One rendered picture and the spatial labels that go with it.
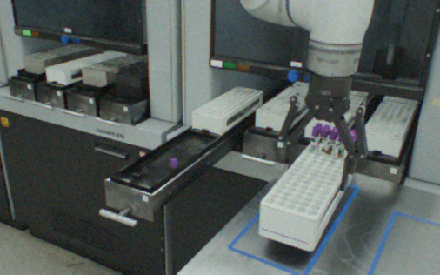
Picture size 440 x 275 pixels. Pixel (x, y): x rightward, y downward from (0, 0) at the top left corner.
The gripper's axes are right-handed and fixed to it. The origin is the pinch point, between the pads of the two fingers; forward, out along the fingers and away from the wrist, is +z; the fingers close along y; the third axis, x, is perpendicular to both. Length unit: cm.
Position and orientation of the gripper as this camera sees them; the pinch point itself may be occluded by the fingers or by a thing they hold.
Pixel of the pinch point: (317, 171)
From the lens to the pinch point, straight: 91.4
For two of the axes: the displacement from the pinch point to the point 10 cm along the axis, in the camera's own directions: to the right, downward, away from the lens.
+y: 8.9, 2.1, -4.1
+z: -0.3, 9.2, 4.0
